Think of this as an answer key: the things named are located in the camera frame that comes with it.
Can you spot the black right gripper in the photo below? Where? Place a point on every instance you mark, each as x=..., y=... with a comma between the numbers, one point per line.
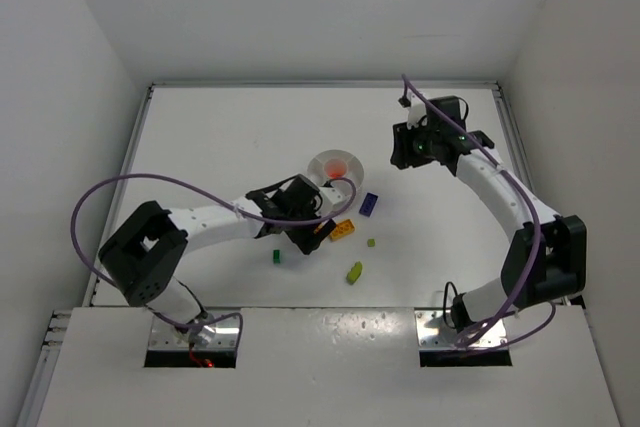
x=400, y=145

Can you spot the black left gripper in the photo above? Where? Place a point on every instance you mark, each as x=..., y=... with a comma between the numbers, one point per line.
x=304, y=239

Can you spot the yellow lego plate brick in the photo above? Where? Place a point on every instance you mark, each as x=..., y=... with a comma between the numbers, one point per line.
x=342, y=229

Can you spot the lime green curved lego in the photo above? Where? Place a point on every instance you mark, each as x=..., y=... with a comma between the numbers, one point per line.
x=354, y=273

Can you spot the blue lego brick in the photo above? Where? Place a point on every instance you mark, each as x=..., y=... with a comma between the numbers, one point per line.
x=368, y=204

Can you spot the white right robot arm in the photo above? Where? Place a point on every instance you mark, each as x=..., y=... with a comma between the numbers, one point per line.
x=546, y=259

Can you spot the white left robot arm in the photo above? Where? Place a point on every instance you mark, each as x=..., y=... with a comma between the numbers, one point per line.
x=141, y=257

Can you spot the white round divided container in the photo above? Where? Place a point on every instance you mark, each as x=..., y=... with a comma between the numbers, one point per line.
x=333, y=164

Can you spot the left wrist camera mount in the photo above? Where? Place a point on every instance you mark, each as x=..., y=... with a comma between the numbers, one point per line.
x=333, y=199

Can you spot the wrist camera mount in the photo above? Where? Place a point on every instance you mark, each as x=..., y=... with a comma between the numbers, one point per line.
x=333, y=199
x=416, y=111

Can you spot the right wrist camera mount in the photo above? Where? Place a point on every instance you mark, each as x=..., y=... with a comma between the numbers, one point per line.
x=416, y=111

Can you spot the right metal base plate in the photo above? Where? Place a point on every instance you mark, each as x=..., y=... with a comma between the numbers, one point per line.
x=435, y=333

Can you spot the metal base plate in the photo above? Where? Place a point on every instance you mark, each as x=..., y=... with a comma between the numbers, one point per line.
x=219, y=335
x=435, y=333

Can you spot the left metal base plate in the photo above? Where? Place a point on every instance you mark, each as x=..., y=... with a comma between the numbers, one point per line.
x=219, y=335

